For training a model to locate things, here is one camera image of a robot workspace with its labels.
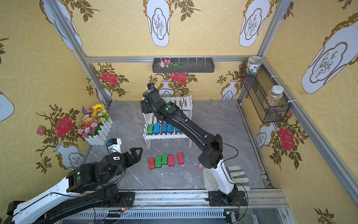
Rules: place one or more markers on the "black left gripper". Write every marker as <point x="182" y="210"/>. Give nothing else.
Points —
<point x="127" y="158"/>

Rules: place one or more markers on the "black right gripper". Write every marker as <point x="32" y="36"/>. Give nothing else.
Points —
<point x="147" y="106"/>

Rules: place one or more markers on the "green eraser top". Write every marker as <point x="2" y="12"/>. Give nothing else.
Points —
<point x="158" y="160"/>
<point x="164" y="160"/>

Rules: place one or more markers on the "green eraser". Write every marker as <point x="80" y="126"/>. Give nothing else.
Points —
<point x="158" y="160"/>
<point x="150" y="128"/>
<point x="164" y="160"/>

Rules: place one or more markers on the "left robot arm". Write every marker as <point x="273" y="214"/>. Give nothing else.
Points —
<point x="90" y="185"/>

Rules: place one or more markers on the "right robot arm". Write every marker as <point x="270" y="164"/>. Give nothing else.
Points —
<point x="210" y="145"/>

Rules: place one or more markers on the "white slatted wooden shelf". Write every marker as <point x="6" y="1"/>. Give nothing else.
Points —
<point x="185" y="104"/>

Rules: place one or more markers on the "pink flower in tray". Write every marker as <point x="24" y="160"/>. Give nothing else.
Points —
<point x="166" y="63"/>

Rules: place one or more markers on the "artificial flowers in white planter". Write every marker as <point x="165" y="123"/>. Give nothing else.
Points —
<point x="95" y="125"/>

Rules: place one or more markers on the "jar with green label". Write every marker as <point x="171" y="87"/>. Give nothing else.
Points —
<point x="254" y="64"/>

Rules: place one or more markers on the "jar of colourful beads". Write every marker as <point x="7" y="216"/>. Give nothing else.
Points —
<point x="274" y="96"/>

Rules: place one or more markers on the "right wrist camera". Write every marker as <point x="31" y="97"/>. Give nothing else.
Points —
<point x="150" y="86"/>

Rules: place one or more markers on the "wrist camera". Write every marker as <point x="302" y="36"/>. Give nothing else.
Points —
<point x="150" y="86"/>
<point x="113" y="145"/>

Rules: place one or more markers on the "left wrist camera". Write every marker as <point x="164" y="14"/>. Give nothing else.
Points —
<point x="113" y="145"/>

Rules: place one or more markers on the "grey wall tray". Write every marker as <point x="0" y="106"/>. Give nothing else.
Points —
<point x="187" y="65"/>

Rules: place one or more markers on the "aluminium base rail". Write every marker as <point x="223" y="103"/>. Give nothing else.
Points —
<point x="258" y="206"/>

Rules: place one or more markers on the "aluminium frame post left rear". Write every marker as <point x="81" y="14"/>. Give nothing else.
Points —
<point x="60" y="17"/>

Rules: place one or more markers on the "aluminium frame post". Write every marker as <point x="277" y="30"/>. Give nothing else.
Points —
<point x="255" y="14"/>
<point x="60" y="17"/>

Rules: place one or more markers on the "black wire wall basket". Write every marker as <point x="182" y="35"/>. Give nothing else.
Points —
<point x="258" y="87"/>

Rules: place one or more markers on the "aluminium frame post right rear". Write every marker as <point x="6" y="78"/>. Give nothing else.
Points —
<point x="255" y="14"/>

